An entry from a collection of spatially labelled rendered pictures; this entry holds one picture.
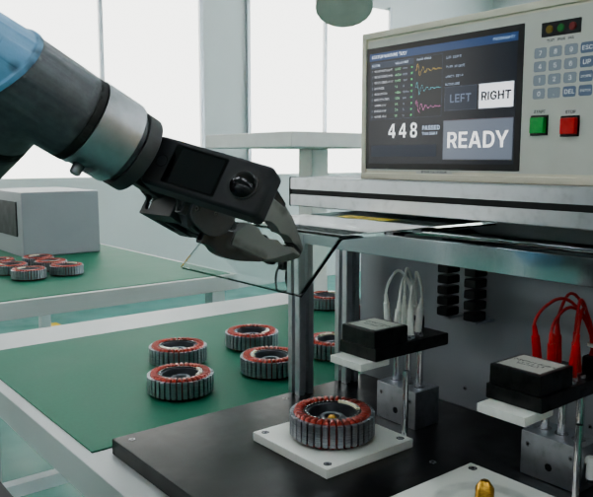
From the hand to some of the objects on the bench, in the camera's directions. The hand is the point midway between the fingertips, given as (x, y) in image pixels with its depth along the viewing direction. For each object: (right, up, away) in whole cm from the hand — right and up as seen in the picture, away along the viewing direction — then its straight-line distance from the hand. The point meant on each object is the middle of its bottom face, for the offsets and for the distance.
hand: (295, 248), depth 72 cm
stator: (+5, -25, +22) cm, 33 cm away
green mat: (-10, -21, +77) cm, 80 cm away
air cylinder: (+16, -25, +31) cm, 43 cm away
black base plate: (+14, -29, +14) cm, 35 cm away
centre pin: (+20, -27, +3) cm, 34 cm away
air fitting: (+33, -26, +8) cm, 43 cm away
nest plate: (+20, -28, +3) cm, 35 cm away
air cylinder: (+31, -27, +12) cm, 43 cm away
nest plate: (+5, -26, +22) cm, 34 cm away
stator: (-20, -24, +49) cm, 58 cm away
